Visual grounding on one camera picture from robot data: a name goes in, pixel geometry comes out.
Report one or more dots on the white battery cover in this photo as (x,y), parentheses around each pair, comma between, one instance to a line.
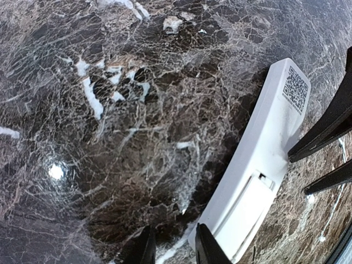
(240,222)

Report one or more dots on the white remote control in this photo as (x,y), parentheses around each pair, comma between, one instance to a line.
(273,129)

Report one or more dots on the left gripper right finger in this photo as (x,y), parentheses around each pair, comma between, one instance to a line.
(208,250)

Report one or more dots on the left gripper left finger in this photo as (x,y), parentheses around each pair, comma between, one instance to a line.
(144,251)

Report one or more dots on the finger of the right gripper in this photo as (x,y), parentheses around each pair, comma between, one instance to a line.
(339,176)
(334,123)

